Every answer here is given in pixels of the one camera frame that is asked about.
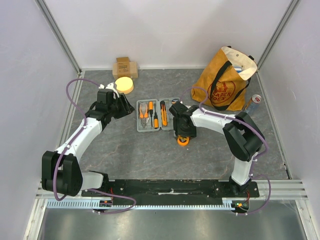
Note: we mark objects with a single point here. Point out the orange handled pliers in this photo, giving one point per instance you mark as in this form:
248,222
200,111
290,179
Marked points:
143,114

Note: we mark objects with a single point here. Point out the grey plastic tool case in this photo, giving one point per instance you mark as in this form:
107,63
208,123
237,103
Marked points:
156,102

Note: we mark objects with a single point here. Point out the orange screwdriver thick shaft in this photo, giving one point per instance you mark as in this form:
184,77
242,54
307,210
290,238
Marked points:
156,120

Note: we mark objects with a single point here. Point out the brown cardboard box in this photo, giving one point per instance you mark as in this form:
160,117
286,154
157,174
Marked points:
125,68

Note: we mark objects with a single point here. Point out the orange tape measure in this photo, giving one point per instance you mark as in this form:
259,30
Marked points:
183,141

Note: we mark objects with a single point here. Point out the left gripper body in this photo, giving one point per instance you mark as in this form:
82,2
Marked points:
120,107

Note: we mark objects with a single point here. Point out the orange utility knife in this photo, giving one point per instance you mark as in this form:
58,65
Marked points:
163,113

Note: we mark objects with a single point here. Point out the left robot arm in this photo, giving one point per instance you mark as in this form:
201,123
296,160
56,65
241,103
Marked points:
60,169

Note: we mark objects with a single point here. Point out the blue drink can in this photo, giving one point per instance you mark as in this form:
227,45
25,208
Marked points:
253,104

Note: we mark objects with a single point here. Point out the yellow Trader Joe's tote bag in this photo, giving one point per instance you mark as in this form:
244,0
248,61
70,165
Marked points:
225,79

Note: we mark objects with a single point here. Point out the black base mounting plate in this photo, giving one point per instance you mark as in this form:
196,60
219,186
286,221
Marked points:
178,191

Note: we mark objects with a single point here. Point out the yellow round sponge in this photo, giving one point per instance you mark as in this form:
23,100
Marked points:
124,85

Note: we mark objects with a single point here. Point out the orange screwdriver thin shaft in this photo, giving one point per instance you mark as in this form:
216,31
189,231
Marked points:
151,111

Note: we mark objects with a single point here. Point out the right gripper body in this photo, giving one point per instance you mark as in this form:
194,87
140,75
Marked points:
185,133

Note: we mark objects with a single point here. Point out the grey slotted cable duct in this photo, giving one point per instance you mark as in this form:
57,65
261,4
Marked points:
100,204

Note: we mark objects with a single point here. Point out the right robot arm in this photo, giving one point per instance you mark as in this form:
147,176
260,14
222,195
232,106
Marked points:
242,135

